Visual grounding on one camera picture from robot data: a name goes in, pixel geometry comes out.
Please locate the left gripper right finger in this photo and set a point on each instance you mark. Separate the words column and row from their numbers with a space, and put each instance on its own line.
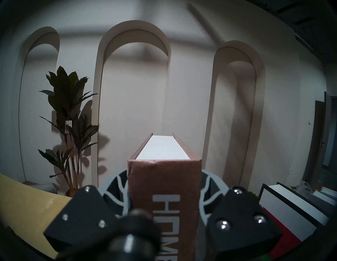
column 210, row 192

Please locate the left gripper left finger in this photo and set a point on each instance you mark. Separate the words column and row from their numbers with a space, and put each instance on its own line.
column 118, row 192

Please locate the brown Homes book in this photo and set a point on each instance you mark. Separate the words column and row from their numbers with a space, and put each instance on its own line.
column 163, row 189

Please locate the black Crime and Punishment book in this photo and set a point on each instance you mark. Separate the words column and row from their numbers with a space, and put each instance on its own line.
column 284, row 215

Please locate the grey ianra book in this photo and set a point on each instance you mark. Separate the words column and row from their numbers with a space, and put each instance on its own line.
column 323, row 200

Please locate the tall green leafy plant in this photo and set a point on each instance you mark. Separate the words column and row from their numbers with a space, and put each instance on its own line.
column 65, row 89

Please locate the dark brown door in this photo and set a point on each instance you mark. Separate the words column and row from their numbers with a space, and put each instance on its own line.
column 320, row 136

